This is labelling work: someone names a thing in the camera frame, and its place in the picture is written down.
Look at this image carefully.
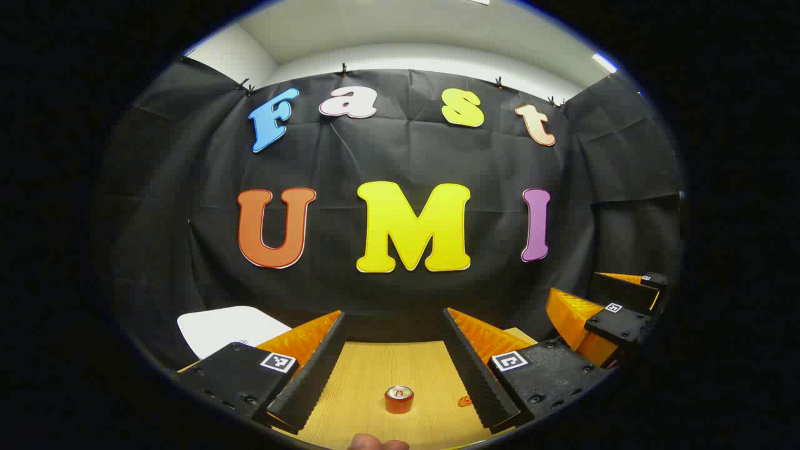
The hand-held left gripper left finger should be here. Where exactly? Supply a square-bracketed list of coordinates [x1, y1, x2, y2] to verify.
[178, 311, 346, 436]

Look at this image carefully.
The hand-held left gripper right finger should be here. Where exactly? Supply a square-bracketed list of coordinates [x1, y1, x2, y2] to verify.
[442, 307, 616, 436]

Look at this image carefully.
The orange pop can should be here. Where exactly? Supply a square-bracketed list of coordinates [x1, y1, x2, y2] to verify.
[384, 386, 415, 414]

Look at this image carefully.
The white garbage bin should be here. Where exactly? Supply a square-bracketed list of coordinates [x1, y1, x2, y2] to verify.
[177, 306, 293, 359]

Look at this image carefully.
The wooden desktop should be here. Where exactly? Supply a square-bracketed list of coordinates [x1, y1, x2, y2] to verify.
[178, 326, 539, 450]

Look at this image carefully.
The black backdrop cloth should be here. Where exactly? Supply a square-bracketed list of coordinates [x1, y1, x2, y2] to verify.
[94, 56, 688, 376]

